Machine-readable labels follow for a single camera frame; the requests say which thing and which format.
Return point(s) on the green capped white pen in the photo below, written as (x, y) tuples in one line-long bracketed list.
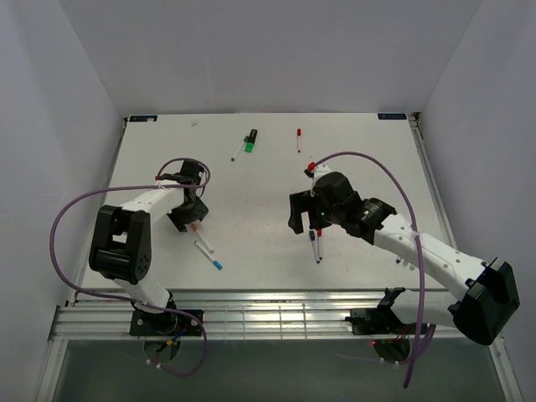
[(239, 149)]

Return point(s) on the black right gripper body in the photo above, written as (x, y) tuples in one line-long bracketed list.
[(322, 216)]

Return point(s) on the blue corner label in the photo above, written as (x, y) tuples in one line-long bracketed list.
[(143, 118), (392, 116)]

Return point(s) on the dark blue capped pen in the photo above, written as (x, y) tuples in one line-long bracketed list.
[(315, 249)]

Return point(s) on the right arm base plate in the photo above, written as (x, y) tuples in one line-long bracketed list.
[(369, 321)]

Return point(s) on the aluminium front rail frame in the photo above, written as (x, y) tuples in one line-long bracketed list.
[(228, 315)]

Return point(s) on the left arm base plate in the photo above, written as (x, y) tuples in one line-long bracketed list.
[(146, 324)]

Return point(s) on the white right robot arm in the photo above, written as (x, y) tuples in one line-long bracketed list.
[(481, 296)]

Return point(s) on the blue capped white pen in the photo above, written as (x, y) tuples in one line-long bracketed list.
[(208, 255)]

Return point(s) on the far red capped pen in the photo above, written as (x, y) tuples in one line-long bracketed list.
[(298, 140)]

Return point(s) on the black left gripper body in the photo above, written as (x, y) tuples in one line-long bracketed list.
[(193, 209)]

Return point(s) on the left blue corner label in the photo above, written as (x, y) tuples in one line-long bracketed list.
[(143, 118)]

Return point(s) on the orange capped white pen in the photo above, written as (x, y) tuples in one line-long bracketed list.
[(201, 238)]

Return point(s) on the green black highlighter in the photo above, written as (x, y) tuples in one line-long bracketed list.
[(250, 142)]

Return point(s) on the aluminium right side rail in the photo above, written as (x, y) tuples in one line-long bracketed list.
[(498, 349)]

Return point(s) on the red capped white pen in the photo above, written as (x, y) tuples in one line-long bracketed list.
[(319, 244)]

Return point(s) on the right blue corner label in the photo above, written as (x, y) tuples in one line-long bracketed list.
[(392, 116)]

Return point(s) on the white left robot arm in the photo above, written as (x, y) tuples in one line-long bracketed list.
[(121, 248)]

